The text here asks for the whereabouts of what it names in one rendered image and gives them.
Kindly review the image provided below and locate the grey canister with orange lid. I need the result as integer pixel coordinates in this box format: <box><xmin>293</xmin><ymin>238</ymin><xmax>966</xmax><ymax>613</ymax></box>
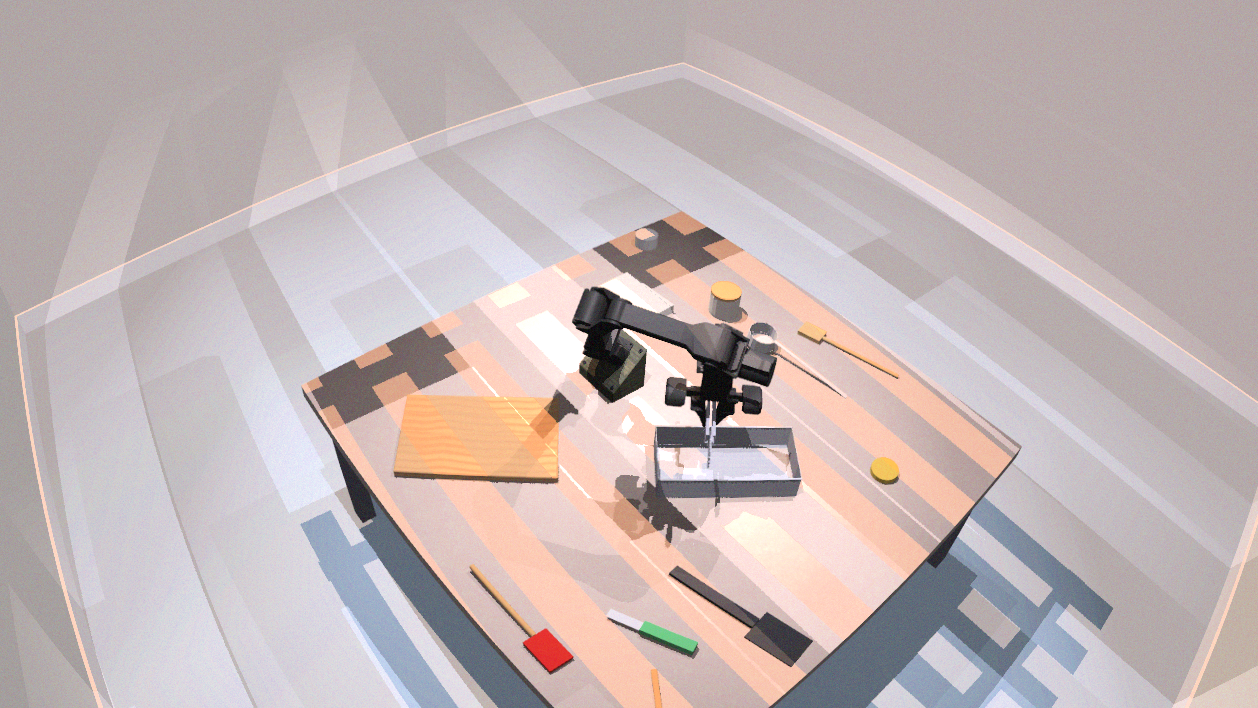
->
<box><xmin>708</xmin><ymin>280</ymin><xmax>742</xmax><ymax>319</ymax></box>

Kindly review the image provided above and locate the short grey cylinder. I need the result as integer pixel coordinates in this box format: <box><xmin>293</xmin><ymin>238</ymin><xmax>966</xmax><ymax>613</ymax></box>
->
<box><xmin>635</xmin><ymin>228</ymin><xmax>659</xmax><ymax>250</ymax></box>

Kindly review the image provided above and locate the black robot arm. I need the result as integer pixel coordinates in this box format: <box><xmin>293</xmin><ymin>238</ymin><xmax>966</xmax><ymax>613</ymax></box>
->
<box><xmin>571</xmin><ymin>285</ymin><xmax>777</xmax><ymax>389</ymax></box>

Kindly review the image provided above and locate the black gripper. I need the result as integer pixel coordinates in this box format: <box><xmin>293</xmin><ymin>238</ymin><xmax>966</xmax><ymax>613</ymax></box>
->
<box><xmin>664</xmin><ymin>371</ymin><xmax>764</xmax><ymax>428</ymax></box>

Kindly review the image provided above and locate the white flat rectangular block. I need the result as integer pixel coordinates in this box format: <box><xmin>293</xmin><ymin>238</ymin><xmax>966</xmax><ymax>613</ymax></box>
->
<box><xmin>600</xmin><ymin>273</ymin><xmax>674</xmax><ymax>316</ymax></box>

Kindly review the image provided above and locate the grey rectangular roasting tin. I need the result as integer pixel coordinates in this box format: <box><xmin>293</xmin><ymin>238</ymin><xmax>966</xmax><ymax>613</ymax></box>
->
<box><xmin>654</xmin><ymin>425</ymin><xmax>803</xmax><ymax>498</ymax></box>

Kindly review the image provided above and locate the grey saucepan with long handle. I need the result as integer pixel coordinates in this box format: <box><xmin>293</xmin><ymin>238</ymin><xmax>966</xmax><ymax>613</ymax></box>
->
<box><xmin>746</xmin><ymin>322</ymin><xmax>847</xmax><ymax>397</ymax></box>

